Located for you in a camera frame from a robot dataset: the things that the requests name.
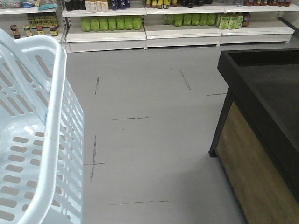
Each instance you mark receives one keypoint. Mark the light blue plastic basket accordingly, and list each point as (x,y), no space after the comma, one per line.
(41,134)

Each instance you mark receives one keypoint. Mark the white supermarket shelf unit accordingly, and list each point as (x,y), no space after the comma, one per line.
(267,24)

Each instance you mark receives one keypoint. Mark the black wood produce stand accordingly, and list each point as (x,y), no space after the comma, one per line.
(257,136)

